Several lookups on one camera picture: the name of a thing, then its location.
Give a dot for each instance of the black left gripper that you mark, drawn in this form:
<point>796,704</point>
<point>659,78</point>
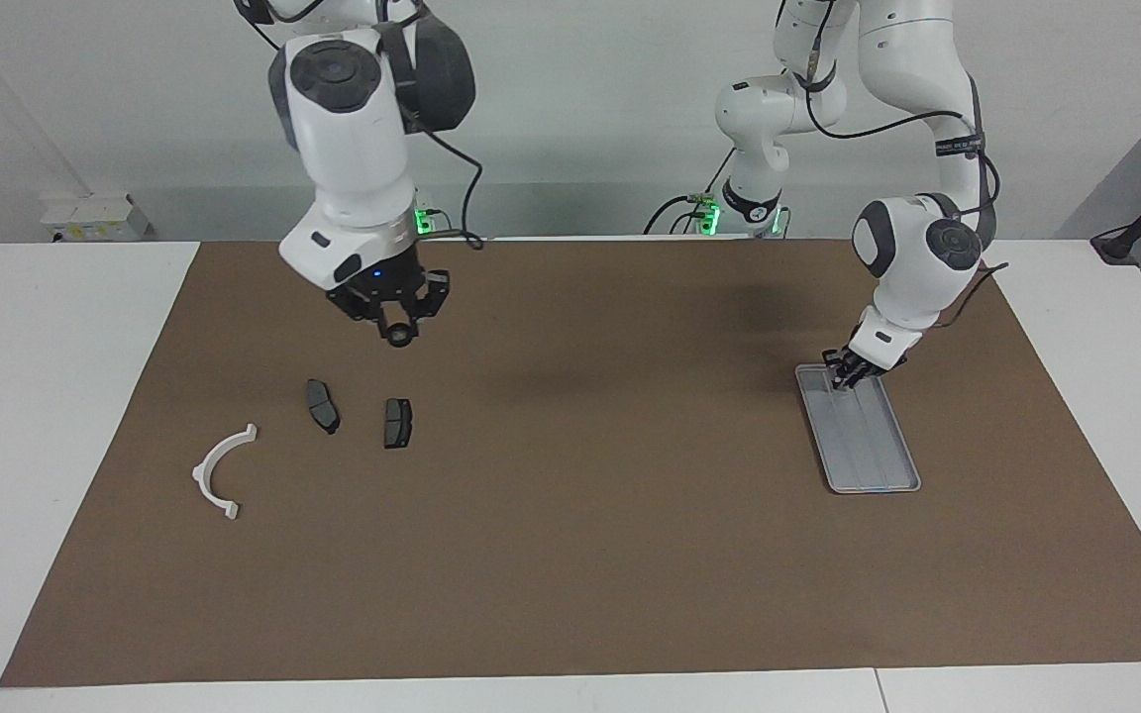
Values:
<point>853,364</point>

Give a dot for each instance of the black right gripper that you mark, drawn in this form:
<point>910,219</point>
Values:
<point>387,282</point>

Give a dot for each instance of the large black bearing gear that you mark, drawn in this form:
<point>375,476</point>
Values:
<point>399,335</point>

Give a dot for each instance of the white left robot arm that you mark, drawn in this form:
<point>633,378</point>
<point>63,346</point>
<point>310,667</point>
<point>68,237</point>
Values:
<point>912,267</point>

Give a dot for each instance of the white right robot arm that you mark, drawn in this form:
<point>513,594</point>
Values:
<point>353,149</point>

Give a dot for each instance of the silver metal tray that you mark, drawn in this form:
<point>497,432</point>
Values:
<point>868,441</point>

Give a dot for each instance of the dark rectangular brake pad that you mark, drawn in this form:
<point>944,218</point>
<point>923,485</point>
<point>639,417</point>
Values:
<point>398,424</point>

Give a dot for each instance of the dark tapered brake pad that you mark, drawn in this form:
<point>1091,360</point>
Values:
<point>321,404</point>

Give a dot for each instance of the brown table mat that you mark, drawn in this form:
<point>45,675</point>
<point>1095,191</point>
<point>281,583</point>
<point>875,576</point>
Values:
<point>570,574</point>

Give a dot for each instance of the white power box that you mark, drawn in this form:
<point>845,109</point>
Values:
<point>95,213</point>

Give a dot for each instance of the white curved plastic bracket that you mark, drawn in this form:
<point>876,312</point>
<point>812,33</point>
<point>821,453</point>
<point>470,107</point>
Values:
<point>206,465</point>

